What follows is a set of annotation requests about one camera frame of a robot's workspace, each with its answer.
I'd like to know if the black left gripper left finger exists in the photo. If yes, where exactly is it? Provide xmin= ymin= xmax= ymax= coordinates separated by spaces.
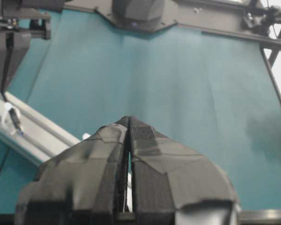
xmin=15 ymin=116 xmax=129 ymax=225

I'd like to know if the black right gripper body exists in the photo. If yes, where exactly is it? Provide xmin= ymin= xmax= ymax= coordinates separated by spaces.
xmin=0 ymin=7 xmax=51 ymax=40

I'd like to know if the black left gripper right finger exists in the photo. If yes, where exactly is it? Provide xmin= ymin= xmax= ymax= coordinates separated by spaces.
xmin=129 ymin=117 xmax=240 ymax=225

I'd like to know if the black USB cable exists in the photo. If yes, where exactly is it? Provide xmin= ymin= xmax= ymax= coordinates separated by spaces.
xmin=1 ymin=32 xmax=24 ymax=135

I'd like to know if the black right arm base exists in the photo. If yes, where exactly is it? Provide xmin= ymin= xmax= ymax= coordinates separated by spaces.
xmin=94 ymin=0 xmax=178 ymax=33

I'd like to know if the white zip-tie ring top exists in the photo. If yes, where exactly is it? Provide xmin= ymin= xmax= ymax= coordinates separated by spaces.
xmin=1 ymin=102 xmax=24 ymax=135

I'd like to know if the long aluminium rail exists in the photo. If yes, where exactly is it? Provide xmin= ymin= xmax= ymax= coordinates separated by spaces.
xmin=0 ymin=92 xmax=81 ymax=165

